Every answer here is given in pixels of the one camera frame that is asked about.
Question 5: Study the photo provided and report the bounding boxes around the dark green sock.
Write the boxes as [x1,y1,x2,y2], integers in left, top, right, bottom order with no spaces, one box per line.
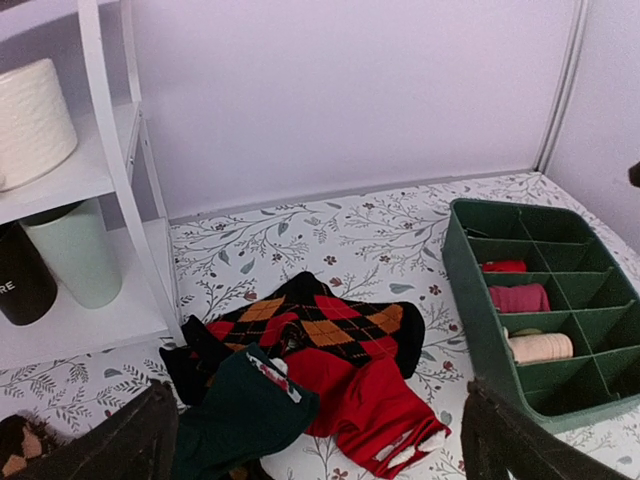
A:
[171,344,320,479]

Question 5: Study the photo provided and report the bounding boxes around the cream white mug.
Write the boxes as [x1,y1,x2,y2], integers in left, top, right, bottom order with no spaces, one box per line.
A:
[1,58,78,191]

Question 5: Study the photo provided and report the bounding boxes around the beige striped sock pair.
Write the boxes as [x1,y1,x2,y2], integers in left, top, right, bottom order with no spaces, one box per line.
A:
[503,328,574,365]

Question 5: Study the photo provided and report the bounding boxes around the black orange argyle sock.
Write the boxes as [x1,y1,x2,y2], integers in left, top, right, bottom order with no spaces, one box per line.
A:
[159,272,425,406]

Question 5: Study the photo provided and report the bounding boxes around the pale green mug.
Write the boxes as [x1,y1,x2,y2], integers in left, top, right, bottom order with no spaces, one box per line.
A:
[20,198,122,309]

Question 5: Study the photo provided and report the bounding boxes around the red rolled sock in tray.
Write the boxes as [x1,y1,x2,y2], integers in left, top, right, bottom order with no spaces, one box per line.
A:
[489,284,551,314]

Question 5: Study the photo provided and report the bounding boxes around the red santa sock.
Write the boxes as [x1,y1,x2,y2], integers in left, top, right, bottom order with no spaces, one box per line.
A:
[284,348,451,479]

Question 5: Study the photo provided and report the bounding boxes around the bright red rolled sock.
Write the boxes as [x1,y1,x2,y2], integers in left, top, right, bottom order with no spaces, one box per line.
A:
[481,260,527,274]

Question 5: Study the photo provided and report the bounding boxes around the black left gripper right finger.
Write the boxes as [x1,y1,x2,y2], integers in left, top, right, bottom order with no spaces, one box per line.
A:
[460,382,625,480]

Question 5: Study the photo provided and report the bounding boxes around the white shelf unit black top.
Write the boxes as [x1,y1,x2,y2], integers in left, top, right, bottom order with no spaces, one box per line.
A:
[1,1,182,369]

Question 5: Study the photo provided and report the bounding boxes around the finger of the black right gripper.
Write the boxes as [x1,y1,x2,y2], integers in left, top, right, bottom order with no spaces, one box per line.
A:
[628,162,640,188]

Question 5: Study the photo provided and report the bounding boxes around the brown argyle sock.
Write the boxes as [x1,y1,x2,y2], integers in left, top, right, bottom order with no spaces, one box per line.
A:
[1,414,62,479]

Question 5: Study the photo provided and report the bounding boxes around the right aluminium corner post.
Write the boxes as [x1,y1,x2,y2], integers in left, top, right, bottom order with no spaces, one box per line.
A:
[533,0,591,174]

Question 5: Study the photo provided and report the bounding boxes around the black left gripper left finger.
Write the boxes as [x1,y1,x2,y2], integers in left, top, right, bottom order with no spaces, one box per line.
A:
[29,380,178,479]

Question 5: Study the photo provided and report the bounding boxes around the green divided organizer tray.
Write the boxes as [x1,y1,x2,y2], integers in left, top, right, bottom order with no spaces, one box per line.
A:
[442,199,639,433]

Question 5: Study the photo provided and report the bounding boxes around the black mug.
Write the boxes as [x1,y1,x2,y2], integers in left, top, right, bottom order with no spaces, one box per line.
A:
[1,222,58,326]

